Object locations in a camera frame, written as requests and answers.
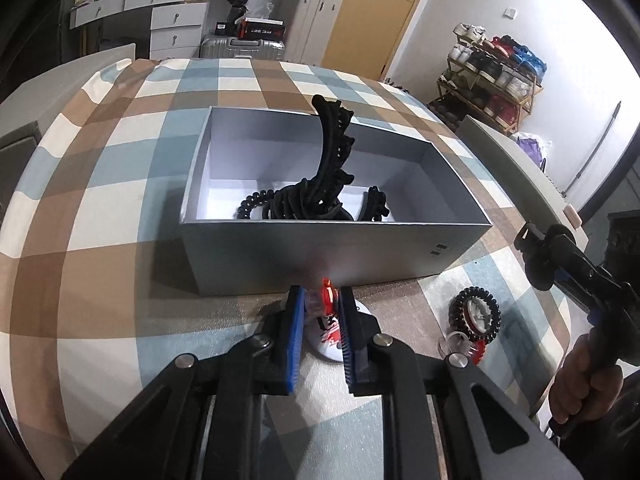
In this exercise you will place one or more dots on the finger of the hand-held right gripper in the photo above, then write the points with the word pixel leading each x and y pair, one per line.
pixel 550 250

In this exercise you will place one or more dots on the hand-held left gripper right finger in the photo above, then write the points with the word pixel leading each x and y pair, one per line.
pixel 348 340

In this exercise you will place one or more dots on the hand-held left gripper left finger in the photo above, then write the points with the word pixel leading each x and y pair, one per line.
pixel 295 340

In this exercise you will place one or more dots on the grey cardboard box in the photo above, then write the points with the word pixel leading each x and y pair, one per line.
pixel 300 255

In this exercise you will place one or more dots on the black hair claw clip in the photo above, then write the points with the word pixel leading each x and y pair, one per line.
pixel 300 205
pixel 375 205

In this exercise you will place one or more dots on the long black banana hair clip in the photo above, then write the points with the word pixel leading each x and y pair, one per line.
pixel 332 135

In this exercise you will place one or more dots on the person's right hand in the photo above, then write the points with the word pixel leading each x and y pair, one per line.
pixel 580 390

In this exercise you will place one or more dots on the grey bedside cabinet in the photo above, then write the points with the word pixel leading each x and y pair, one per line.
pixel 100 52
pixel 510 160

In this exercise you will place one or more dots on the purple bag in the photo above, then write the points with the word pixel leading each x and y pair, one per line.
pixel 532 152

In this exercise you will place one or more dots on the black pole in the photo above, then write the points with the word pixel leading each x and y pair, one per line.
pixel 595 147

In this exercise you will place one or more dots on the small red hair clip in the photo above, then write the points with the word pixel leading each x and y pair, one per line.
pixel 477 351

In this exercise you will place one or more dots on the wooden shoe rack with shoes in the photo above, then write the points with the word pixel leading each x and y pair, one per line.
pixel 492 60

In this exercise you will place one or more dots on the wooden door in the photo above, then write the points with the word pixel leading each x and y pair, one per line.
pixel 380 20

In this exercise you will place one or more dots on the silver suitcase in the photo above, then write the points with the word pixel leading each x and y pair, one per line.
pixel 240 49

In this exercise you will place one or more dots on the red and black carton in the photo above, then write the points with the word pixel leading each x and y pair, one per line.
pixel 262 29

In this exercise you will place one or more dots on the white upright suitcase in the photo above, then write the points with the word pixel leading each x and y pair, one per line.
pixel 315 25

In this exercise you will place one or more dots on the small black carton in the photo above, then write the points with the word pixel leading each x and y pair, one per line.
pixel 224 29

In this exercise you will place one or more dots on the white desk with drawers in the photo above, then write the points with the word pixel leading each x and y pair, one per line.
pixel 165 20

